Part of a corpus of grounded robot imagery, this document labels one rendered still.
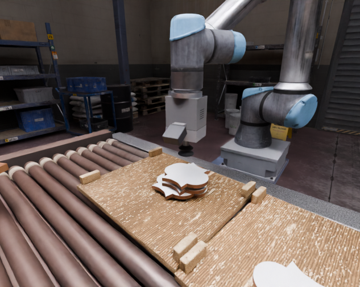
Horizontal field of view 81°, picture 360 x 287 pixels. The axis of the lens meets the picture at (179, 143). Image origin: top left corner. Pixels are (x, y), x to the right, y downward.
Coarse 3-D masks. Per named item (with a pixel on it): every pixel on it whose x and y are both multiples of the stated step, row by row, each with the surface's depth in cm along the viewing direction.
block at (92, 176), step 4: (92, 172) 65; (96, 172) 65; (80, 176) 63; (84, 176) 63; (88, 176) 63; (92, 176) 64; (96, 176) 65; (100, 176) 66; (80, 180) 63; (84, 180) 63; (88, 180) 64; (92, 180) 65
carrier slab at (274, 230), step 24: (240, 216) 50; (264, 216) 50; (288, 216) 50; (312, 216) 50; (216, 240) 43; (240, 240) 43; (264, 240) 43; (288, 240) 43; (312, 240) 43; (336, 240) 43; (216, 264) 38; (240, 264) 38; (288, 264) 38; (312, 264) 38; (336, 264) 38
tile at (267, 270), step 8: (264, 264) 37; (272, 264) 37; (280, 264) 37; (256, 272) 36; (264, 272) 36; (272, 272) 36; (280, 272) 36; (288, 272) 36; (296, 272) 36; (256, 280) 34; (264, 280) 34; (272, 280) 34; (280, 280) 34; (288, 280) 34; (296, 280) 34; (304, 280) 34; (312, 280) 34
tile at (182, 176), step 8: (168, 168) 61; (176, 168) 61; (184, 168) 61; (192, 168) 61; (168, 176) 57; (176, 176) 57; (184, 176) 57; (192, 176) 57; (200, 176) 57; (176, 184) 55; (184, 184) 53; (192, 184) 53; (200, 184) 53
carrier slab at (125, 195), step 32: (160, 160) 79; (96, 192) 60; (128, 192) 60; (160, 192) 60; (224, 192) 60; (128, 224) 48; (160, 224) 48; (192, 224) 48; (224, 224) 49; (160, 256) 40
